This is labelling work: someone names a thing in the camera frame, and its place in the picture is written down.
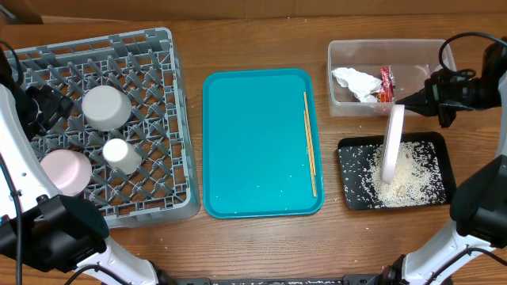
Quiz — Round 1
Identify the clear plastic bin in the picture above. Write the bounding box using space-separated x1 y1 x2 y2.
327 39 444 116

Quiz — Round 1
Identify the red snack wrapper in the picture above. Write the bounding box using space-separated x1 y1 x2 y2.
376 66 395 103

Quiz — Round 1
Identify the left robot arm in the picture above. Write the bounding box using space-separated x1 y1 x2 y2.
1 51 176 284

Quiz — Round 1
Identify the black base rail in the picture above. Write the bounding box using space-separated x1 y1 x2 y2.
175 274 379 285

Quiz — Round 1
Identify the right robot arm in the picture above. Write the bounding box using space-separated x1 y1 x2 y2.
369 32 506 284

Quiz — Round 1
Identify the wooden chopstick left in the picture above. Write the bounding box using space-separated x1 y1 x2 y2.
303 110 317 198

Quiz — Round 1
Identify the grey plastic dish rack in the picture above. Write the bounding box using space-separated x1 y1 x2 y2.
14 28 200 228

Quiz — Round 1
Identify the black tray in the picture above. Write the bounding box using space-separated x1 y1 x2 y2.
337 132 456 204

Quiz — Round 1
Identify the wooden chopstick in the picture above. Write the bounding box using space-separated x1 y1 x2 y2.
303 91 315 177
303 110 317 198

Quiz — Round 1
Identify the white napkin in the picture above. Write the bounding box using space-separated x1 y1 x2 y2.
331 67 383 103

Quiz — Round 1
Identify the large white plate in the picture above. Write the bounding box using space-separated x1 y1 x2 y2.
380 104 405 184

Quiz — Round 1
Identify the teal serving tray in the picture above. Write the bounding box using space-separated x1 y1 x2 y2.
202 68 325 219

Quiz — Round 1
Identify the wooden chopstick right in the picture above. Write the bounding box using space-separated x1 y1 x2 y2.
303 91 315 177

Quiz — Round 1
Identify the grey white bowl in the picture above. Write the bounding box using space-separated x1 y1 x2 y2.
82 85 132 131

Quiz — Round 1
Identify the white cup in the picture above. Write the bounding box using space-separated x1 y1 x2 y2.
102 139 143 174

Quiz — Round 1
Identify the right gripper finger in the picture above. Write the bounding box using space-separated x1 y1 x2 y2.
405 104 438 116
395 89 427 107

